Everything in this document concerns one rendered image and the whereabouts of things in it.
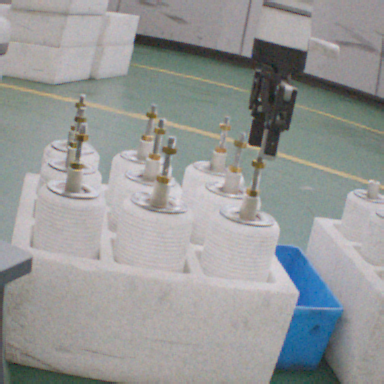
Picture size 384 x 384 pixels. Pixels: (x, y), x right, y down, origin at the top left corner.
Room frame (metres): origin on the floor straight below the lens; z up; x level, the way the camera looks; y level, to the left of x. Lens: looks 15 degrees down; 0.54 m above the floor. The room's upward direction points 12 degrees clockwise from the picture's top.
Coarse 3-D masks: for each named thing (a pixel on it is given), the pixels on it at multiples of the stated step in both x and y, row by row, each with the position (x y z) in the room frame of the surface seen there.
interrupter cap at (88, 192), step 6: (54, 180) 0.99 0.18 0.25; (60, 180) 0.99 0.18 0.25; (48, 186) 0.95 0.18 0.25; (54, 186) 0.96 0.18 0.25; (60, 186) 0.97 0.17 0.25; (84, 186) 0.99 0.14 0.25; (90, 186) 1.00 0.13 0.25; (54, 192) 0.94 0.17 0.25; (60, 192) 0.94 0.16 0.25; (66, 192) 0.95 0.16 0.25; (84, 192) 0.97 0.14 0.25; (90, 192) 0.97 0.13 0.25; (96, 192) 0.98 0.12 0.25; (72, 198) 0.93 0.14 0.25; (78, 198) 0.94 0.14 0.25; (84, 198) 0.94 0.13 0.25; (90, 198) 0.95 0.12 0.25; (96, 198) 0.96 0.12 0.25
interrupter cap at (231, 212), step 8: (224, 208) 1.03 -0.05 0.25; (232, 208) 1.03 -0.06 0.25; (240, 208) 1.04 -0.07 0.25; (224, 216) 0.99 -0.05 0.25; (232, 216) 1.00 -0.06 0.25; (256, 216) 1.03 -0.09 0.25; (264, 216) 1.03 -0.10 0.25; (248, 224) 0.98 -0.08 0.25; (256, 224) 0.98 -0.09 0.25; (264, 224) 0.99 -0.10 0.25; (272, 224) 1.00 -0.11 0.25
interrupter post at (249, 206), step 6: (246, 198) 1.01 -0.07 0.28; (252, 198) 1.01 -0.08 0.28; (258, 198) 1.01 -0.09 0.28; (246, 204) 1.01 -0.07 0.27; (252, 204) 1.01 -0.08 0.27; (258, 204) 1.01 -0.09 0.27; (240, 210) 1.01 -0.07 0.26; (246, 210) 1.01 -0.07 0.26; (252, 210) 1.01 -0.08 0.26; (240, 216) 1.01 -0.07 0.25; (246, 216) 1.01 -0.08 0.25; (252, 216) 1.01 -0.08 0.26
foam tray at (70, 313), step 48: (48, 288) 0.89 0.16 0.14; (96, 288) 0.90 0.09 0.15; (144, 288) 0.92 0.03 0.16; (192, 288) 0.93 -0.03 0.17; (240, 288) 0.94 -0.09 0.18; (288, 288) 0.96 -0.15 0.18; (48, 336) 0.89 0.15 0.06; (96, 336) 0.91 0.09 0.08; (144, 336) 0.92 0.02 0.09; (192, 336) 0.93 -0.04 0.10; (240, 336) 0.94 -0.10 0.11
